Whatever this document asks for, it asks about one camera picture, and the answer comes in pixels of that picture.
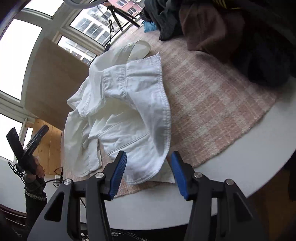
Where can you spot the left gloved hand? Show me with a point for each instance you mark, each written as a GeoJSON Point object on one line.
{"type": "Point", "coordinates": [30, 178]}

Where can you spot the left forearm dark sleeve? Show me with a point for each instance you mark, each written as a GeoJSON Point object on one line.
{"type": "Point", "coordinates": [35, 203]}

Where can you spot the blue cloth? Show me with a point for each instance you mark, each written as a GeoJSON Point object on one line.
{"type": "Point", "coordinates": [149, 26]}

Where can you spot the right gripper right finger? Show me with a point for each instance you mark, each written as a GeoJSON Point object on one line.
{"type": "Point", "coordinates": [220, 210]}

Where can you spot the dark clothes pile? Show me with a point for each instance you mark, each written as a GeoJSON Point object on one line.
{"type": "Point", "coordinates": [165, 15]}

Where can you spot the pink plaid tablecloth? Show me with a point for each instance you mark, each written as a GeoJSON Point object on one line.
{"type": "Point", "coordinates": [212, 104]}

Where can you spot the white shirt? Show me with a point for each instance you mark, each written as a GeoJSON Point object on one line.
{"type": "Point", "coordinates": [121, 106]}

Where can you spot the wooden board panel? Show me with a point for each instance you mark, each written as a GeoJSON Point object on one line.
{"type": "Point", "coordinates": [54, 77]}

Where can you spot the black tripod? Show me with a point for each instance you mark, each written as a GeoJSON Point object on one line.
{"type": "Point", "coordinates": [123, 14]}

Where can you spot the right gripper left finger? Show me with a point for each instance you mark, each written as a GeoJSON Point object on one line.
{"type": "Point", "coordinates": [60, 218]}

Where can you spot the brown garment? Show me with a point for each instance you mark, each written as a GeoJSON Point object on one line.
{"type": "Point", "coordinates": [259, 43]}

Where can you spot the pine wood cabinet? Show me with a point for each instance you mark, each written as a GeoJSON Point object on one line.
{"type": "Point", "coordinates": [49, 149]}

